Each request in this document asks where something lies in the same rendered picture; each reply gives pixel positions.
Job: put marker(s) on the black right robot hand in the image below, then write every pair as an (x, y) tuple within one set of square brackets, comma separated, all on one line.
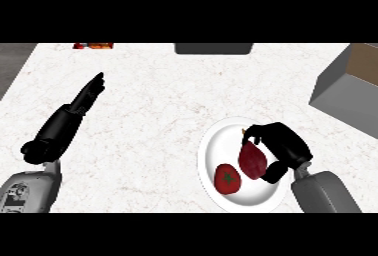
[(289, 143)]

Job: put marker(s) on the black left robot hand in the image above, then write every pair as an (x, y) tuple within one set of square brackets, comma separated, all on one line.
[(58, 130)]

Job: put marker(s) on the dark red pear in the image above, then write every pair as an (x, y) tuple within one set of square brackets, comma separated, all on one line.
[(252, 161)]

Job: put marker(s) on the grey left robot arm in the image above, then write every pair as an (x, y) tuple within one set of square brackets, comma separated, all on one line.
[(30, 191)]

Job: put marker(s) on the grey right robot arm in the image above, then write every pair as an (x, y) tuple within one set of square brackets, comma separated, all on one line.
[(322, 191)]

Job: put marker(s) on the white round plate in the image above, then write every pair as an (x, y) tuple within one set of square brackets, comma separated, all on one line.
[(231, 156)]

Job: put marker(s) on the grey cardboard box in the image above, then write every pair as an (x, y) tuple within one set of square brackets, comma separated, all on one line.
[(351, 90)]

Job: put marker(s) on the red tomato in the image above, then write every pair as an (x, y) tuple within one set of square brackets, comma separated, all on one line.
[(228, 179)]

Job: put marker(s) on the red and orange packet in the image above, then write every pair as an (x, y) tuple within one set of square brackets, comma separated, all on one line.
[(94, 45)]

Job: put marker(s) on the dark grey rectangular appliance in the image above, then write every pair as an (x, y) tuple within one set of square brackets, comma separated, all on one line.
[(213, 48)]

